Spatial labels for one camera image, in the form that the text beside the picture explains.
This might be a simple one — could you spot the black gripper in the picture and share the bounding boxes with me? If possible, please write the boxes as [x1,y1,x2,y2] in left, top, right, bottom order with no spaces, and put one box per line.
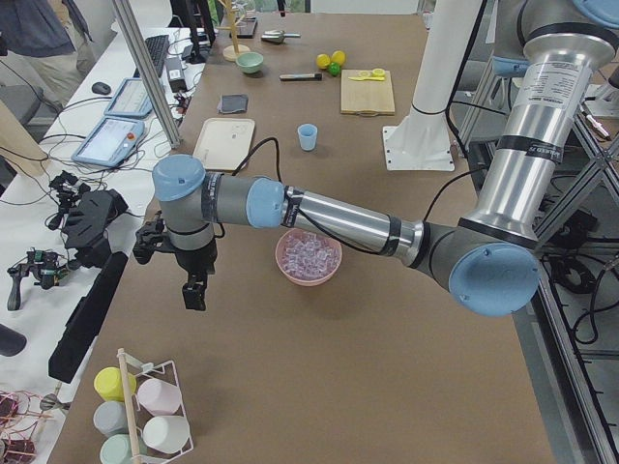
[174,239,218,310]

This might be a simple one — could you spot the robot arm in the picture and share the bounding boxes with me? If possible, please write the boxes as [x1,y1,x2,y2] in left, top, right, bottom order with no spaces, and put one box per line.
[153,1,618,316]

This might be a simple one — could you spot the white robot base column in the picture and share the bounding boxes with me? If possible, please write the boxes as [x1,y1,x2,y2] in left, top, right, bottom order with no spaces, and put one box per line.
[383,0,485,171]

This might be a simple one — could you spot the pink plastic cup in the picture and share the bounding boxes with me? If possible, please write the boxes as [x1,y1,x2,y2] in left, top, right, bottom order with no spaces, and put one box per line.
[137,378,182,416]

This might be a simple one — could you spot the pile of clear ice cubes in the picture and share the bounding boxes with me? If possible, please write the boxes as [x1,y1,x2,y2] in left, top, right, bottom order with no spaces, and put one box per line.
[281,230,340,280]

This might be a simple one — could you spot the yellow plastic cup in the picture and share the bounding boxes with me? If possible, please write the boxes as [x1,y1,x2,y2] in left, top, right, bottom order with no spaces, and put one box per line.
[94,366,124,402]

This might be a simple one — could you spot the white plastic cup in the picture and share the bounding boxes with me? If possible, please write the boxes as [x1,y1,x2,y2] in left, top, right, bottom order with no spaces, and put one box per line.
[142,416,191,454]

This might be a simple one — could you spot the grey plastic cup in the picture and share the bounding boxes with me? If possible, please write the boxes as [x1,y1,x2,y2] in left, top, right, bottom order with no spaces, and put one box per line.
[93,401,129,437]

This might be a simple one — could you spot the light green plastic cup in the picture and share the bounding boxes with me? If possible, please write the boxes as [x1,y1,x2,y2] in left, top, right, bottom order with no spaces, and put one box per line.
[99,434,133,464]

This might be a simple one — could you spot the light blue plastic cup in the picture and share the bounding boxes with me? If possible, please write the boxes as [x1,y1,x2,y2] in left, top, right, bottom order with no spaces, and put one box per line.
[297,123,318,152]

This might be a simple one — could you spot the steel ice scoop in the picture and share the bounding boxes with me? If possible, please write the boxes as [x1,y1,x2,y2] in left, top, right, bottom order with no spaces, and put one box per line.
[260,30,302,44]

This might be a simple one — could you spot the black long bar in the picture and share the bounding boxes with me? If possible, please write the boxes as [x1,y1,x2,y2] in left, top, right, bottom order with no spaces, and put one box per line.
[48,251,128,384]

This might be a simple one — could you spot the pink bowl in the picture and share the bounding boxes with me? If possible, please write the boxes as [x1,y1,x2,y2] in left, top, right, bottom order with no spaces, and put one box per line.
[274,227,344,287]

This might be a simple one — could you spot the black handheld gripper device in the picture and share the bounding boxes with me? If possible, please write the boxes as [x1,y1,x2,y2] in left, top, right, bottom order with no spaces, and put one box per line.
[62,189,128,268]

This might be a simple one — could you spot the cream serving tray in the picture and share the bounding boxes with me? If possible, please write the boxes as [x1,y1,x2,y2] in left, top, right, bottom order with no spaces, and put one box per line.
[192,118,255,172]

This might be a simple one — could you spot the near teach pendant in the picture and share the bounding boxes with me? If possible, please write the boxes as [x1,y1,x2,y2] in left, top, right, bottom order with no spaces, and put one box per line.
[72,116,145,167]

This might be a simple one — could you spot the teach pendant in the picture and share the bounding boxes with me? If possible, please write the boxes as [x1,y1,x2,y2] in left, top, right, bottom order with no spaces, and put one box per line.
[72,116,145,167]
[104,78,153,119]

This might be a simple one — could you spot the grey folded cloth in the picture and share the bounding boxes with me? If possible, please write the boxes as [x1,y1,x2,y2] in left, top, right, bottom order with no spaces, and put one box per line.
[217,94,249,114]

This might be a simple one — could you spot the far teach pendant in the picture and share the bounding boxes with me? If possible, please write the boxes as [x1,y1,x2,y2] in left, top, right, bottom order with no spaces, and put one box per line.
[104,78,153,119]

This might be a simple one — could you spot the black computer mouse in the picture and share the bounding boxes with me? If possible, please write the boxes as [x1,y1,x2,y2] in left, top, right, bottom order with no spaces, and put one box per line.
[91,81,111,96]

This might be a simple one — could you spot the light green bowl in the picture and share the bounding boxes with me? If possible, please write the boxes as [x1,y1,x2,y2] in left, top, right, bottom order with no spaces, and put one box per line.
[235,51,264,75]

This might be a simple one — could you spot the wooden glass stand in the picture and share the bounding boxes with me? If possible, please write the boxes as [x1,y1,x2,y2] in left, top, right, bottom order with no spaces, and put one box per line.
[219,0,251,62]

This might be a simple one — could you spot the black keyboard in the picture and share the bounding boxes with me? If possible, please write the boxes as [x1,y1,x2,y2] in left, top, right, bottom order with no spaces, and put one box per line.
[145,35,169,77]

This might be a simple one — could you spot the green lime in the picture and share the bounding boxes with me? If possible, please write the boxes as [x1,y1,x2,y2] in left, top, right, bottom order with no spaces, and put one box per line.
[328,63,340,77]

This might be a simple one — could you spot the lower whole yellow lemon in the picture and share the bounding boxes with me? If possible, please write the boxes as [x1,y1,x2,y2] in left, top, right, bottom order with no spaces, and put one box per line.
[315,53,331,70]

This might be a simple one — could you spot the whole yellow lemon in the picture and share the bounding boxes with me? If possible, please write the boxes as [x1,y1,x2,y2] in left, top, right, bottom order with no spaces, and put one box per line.
[331,50,346,67]
[315,53,331,70]

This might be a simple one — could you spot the wooden cutting board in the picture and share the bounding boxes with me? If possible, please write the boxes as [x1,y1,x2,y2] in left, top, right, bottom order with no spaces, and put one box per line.
[340,69,396,116]

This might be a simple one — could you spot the upper whole yellow lemon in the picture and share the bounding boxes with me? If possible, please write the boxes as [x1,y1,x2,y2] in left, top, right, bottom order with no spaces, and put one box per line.
[331,50,346,67]

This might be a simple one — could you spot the black monitor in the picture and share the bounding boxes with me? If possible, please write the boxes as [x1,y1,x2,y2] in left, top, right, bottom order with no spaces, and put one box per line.
[170,0,216,65]

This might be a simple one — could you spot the person at desk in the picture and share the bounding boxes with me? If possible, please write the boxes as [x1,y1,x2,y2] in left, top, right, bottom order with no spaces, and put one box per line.
[1,0,96,106]

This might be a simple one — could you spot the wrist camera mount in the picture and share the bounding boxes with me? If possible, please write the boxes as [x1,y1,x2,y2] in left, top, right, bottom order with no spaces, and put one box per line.
[133,211,172,265]

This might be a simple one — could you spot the white wire cup rack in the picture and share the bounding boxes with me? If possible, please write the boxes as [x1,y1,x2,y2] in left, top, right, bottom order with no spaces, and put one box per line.
[117,348,194,463]

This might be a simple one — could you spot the wooden rack handle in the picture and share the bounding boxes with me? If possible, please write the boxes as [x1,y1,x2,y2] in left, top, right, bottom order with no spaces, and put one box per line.
[117,348,143,464]

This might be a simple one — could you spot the aluminium frame post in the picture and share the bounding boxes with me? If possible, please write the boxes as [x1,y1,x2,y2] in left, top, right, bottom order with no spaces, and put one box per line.
[112,0,182,149]

